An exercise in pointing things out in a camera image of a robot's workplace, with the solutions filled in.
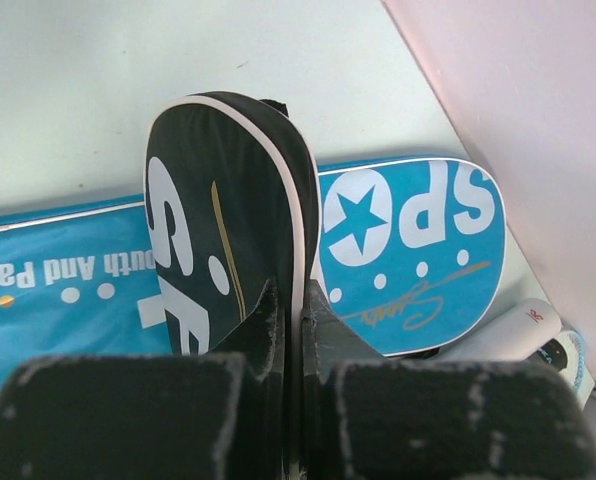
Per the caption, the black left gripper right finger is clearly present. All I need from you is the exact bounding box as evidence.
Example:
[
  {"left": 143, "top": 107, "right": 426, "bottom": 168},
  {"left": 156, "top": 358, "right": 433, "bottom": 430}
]
[{"left": 301, "top": 281, "right": 596, "bottom": 479}]

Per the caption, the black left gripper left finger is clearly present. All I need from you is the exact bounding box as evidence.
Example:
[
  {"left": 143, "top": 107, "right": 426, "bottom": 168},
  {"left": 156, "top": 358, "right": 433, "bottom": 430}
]
[{"left": 0, "top": 281, "right": 281, "bottom": 479}]

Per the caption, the white shuttlecock tube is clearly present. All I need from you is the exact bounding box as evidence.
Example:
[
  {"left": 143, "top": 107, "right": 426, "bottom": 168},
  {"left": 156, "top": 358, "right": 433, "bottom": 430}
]
[{"left": 439, "top": 298, "right": 562, "bottom": 361}]

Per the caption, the blue racket cover bag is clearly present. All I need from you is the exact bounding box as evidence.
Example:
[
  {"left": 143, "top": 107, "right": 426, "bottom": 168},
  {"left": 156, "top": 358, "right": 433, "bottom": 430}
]
[{"left": 0, "top": 158, "right": 507, "bottom": 388}]

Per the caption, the black shuttlecock tube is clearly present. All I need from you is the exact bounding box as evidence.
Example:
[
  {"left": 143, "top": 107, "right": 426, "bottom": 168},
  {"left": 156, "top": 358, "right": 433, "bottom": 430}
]
[{"left": 527, "top": 337, "right": 573, "bottom": 372}]

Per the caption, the black racket cover bag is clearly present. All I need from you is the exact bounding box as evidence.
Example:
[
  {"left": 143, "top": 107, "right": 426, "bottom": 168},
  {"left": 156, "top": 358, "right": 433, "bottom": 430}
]
[{"left": 137, "top": 90, "right": 322, "bottom": 359}]

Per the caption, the blue racket far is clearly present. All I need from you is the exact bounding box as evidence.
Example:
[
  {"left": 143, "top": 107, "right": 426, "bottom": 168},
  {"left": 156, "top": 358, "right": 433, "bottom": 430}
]
[{"left": 560, "top": 330, "right": 595, "bottom": 404}]

